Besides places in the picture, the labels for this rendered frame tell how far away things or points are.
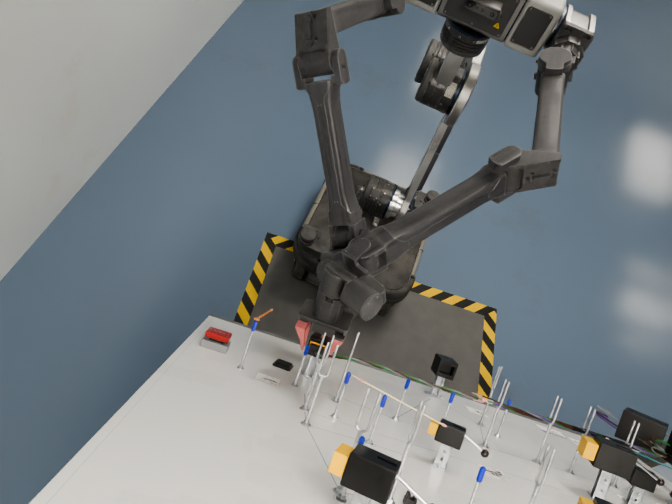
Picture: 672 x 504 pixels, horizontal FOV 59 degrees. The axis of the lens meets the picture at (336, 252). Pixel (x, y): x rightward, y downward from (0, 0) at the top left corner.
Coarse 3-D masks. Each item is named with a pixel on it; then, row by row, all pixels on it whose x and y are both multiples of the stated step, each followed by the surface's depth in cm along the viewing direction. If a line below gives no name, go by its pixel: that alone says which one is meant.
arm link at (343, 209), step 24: (336, 72) 119; (312, 96) 122; (336, 96) 123; (336, 120) 124; (336, 144) 124; (336, 168) 126; (336, 192) 128; (336, 216) 130; (360, 216) 132; (336, 240) 133
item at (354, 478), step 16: (368, 448) 70; (352, 464) 67; (368, 464) 66; (384, 464) 66; (400, 464) 68; (352, 480) 66; (368, 480) 66; (384, 480) 66; (400, 480) 67; (368, 496) 66; (384, 496) 65; (416, 496) 66
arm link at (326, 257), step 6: (360, 234) 131; (330, 246) 134; (324, 252) 127; (330, 252) 127; (336, 252) 126; (324, 258) 126; (330, 258) 125; (336, 258) 125; (342, 258) 128; (318, 264) 127; (324, 264) 126; (318, 270) 127; (318, 276) 127
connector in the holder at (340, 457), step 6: (342, 444) 70; (336, 450) 68; (342, 450) 68; (348, 450) 69; (336, 456) 67; (342, 456) 67; (348, 456) 67; (336, 462) 67; (342, 462) 67; (330, 468) 67; (336, 468) 67; (342, 468) 67; (336, 474) 67; (342, 474) 67
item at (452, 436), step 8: (440, 424) 98; (448, 424) 98; (456, 424) 100; (440, 432) 98; (448, 432) 98; (456, 432) 97; (464, 432) 97; (440, 440) 98; (448, 440) 98; (456, 440) 97; (472, 440) 98; (440, 448) 99; (448, 448) 98; (456, 448) 97; (480, 448) 98; (440, 456) 98; (448, 456) 98; (432, 464) 98; (440, 464) 98
